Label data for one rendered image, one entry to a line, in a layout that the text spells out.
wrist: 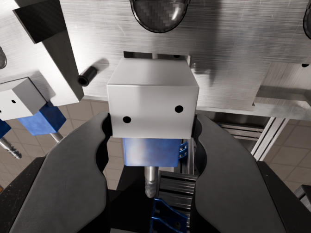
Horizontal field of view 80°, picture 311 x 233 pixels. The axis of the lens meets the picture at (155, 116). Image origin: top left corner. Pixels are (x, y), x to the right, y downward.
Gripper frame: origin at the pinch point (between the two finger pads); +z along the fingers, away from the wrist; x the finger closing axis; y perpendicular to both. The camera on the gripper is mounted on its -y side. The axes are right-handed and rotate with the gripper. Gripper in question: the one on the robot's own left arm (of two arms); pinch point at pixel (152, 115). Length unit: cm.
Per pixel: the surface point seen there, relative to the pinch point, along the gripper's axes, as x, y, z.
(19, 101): -14.6, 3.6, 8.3
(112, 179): -40, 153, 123
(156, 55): 0.2, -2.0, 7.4
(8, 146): -23.5, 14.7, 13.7
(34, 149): -113, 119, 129
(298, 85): 13.1, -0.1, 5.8
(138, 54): -1.4, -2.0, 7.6
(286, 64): 11.3, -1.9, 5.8
